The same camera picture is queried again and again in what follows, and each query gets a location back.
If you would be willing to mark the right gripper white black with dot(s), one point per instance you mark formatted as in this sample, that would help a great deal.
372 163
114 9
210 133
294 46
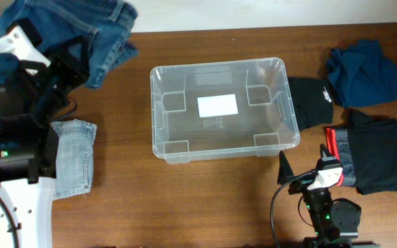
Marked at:
282 174

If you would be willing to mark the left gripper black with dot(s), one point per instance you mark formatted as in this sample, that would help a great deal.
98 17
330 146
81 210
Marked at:
54 62

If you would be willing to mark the dark blue jeans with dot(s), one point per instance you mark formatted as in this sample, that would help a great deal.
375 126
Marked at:
106 25

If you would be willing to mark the black shorts red grey waistband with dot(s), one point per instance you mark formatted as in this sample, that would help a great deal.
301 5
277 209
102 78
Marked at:
366 147

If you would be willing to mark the navy blue shirt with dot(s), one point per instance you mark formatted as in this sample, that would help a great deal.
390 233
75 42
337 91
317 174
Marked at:
361 75

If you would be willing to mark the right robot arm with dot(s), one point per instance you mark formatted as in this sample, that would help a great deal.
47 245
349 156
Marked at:
318 203

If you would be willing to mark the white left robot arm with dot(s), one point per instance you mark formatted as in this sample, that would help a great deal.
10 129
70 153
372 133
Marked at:
35 91

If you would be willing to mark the black folded shirt white logo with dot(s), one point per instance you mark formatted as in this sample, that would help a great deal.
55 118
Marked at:
312 101

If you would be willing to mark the white label in bin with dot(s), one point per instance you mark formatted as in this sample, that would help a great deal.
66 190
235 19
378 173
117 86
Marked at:
222 105

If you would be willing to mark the light blue folded jeans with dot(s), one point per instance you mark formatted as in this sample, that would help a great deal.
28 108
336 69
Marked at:
75 157

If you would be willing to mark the clear plastic storage bin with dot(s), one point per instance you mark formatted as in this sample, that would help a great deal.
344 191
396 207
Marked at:
264 126

